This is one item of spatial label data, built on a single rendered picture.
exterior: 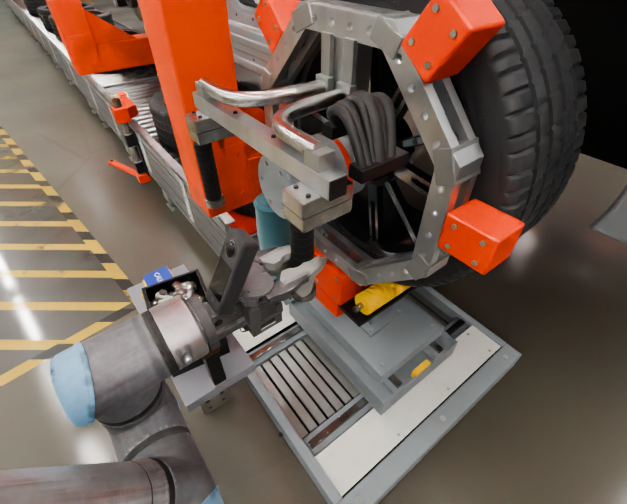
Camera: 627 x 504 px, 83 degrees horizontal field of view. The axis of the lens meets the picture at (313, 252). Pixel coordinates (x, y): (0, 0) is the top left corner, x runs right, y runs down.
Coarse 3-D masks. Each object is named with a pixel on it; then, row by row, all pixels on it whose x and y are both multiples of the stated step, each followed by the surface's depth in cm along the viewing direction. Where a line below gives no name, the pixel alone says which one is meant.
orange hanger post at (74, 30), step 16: (48, 0) 203; (64, 0) 206; (64, 16) 210; (80, 16) 214; (64, 32) 214; (80, 32) 218; (80, 48) 222; (96, 48) 227; (80, 64) 226; (96, 64) 230
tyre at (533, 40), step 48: (384, 0) 58; (528, 0) 55; (528, 48) 52; (480, 96) 52; (528, 96) 51; (576, 96) 58; (480, 144) 55; (528, 144) 52; (576, 144) 61; (480, 192) 59; (528, 192) 58
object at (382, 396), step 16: (304, 320) 130; (320, 336) 124; (448, 336) 124; (336, 352) 119; (432, 352) 119; (448, 352) 121; (352, 368) 114; (400, 368) 117; (416, 368) 113; (432, 368) 120; (368, 384) 112; (384, 384) 111; (400, 384) 109; (416, 384) 118; (368, 400) 113; (384, 400) 109
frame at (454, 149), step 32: (320, 0) 62; (288, 32) 68; (320, 32) 61; (352, 32) 56; (384, 32) 51; (288, 64) 74; (416, 96) 51; (448, 96) 52; (448, 128) 50; (448, 160) 51; (480, 160) 53; (448, 192) 54; (352, 256) 90; (416, 256) 64; (448, 256) 66
